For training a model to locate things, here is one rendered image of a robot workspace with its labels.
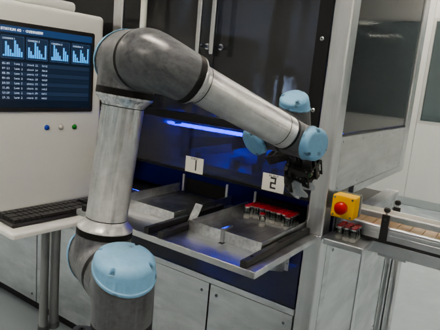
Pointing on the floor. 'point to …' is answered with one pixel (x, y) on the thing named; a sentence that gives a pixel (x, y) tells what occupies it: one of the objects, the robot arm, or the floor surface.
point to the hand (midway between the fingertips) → (296, 194)
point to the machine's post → (309, 289)
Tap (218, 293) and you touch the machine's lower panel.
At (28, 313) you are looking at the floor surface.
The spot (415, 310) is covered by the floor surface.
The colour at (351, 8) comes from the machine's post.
